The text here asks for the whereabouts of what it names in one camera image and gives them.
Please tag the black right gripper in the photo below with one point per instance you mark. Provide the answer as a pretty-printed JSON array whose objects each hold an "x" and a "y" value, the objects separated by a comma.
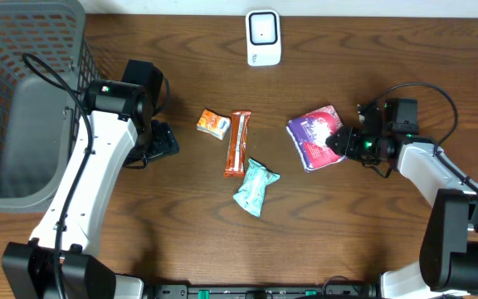
[{"x": 348, "y": 137}]

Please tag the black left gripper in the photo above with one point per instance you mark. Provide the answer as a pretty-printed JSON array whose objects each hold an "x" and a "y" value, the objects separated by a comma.
[{"x": 163, "y": 141}]

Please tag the purple red snack packet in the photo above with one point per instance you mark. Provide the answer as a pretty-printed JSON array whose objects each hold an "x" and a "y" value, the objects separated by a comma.
[{"x": 309, "y": 133}]

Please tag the small orange snack packet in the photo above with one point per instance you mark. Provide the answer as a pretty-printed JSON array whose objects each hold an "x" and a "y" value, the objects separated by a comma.
[{"x": 213, "y": 124}]

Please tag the orange red long snack packet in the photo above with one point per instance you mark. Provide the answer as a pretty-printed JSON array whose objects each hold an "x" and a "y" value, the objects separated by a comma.
[{"x": 237, "y": 145}]

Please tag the mint green snack packet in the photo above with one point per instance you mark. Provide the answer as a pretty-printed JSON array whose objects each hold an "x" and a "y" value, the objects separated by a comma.
[{"x": 250, "y": 196}]

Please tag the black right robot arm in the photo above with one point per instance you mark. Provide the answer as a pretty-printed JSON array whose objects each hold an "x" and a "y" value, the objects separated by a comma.
[{"x": 448, "y": 258}]

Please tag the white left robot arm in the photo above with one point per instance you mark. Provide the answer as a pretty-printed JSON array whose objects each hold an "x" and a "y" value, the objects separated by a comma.
[{"x": 117, "y": 129}]

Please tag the grey plastic mesh basket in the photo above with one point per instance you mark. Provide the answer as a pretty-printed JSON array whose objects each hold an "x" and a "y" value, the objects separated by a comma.
[{"x": 39, "y": 122}]

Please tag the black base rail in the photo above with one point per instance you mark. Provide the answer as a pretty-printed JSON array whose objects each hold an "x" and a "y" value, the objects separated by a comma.
[{"x": 335, "y": 287}]

